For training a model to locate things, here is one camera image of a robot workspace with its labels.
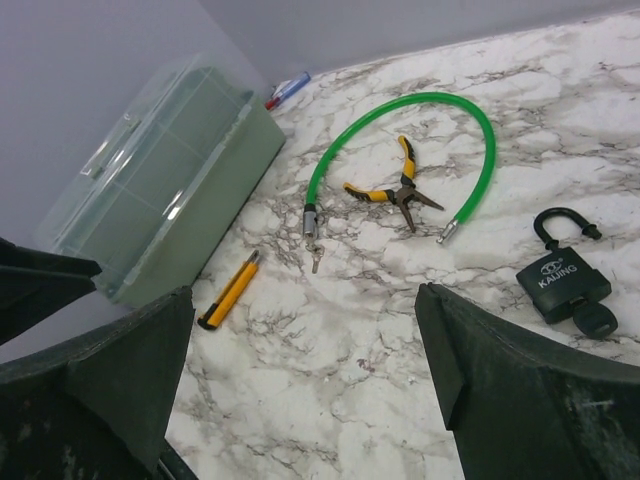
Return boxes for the blue red pen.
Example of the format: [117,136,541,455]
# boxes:
[265,72,311,111]

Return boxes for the clear plastic storage box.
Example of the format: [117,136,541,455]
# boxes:
[35,52,285,307]

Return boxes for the yellow handled pliers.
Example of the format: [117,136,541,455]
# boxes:
[342,134,446,234]

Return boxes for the yellow utility knife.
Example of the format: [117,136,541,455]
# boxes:
[197,250,260,330]

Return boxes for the black head key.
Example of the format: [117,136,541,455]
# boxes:
[573,302,618,340]

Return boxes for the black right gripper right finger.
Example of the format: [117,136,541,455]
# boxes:
[415,283,639,479]

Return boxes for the green cable lock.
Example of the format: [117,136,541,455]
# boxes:
[301,91,497,247]

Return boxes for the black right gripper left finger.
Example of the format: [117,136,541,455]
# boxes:
[1,287,195,479]

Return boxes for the black padlock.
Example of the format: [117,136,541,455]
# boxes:
[516,207,612,325]

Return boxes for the small silver key bunch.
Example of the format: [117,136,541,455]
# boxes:
[306,240,325,274]

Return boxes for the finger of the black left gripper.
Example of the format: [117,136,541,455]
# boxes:
[1,239,102,344]

